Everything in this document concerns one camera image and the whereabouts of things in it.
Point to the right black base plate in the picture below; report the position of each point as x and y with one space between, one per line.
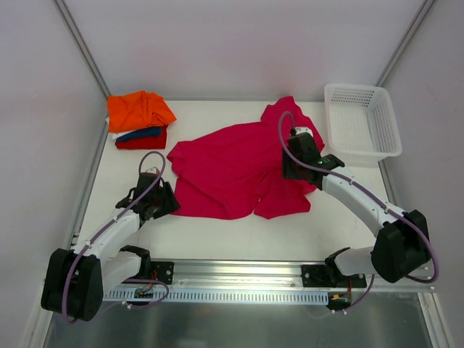
323 276

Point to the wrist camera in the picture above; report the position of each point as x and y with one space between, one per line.
300 130
153 170

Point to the red folded t shirt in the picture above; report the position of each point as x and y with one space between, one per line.
147 142

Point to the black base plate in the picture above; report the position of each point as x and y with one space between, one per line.
161 271
323 276

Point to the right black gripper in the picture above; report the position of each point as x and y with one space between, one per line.
290 168

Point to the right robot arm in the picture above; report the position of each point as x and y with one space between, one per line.
402 248

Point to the aluminium mounting rail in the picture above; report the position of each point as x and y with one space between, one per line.
265 275

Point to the blue folded t shirt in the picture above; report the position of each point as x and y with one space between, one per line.
141 133

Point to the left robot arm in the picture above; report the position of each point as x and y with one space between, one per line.
77 279

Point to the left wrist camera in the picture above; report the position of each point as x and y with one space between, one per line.
153 170

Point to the white plastic basket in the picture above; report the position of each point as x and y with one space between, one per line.
361 124

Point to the magenta t shirt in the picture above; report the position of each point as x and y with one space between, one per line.
237 171

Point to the orange folded t shirt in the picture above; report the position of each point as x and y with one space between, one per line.
138 110

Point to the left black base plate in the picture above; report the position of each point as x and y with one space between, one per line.
161 271

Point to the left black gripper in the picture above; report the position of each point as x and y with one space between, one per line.
166 202

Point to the white slotted cable duct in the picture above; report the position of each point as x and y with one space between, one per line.
226 296

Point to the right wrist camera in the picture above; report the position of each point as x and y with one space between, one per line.
300 130

